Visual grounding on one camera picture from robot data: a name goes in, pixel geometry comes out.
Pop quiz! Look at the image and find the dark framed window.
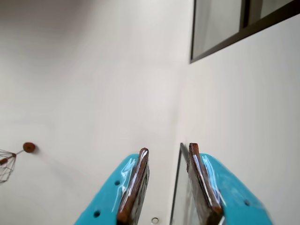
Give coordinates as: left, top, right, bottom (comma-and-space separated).
189, 0, 300, 64

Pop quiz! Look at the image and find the brown ceiling rose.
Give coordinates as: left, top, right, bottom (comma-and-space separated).
22, 142, 36, 153

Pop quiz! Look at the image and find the wire cage pendant lamp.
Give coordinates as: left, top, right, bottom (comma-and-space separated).
0, 149, 24, 186

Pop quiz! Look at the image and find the framed wall picture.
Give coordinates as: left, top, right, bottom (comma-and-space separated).
170, 142, 200, 225

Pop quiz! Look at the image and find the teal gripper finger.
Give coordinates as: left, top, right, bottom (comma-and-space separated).
74, 147, 150, 225
186, 142, 275, 225

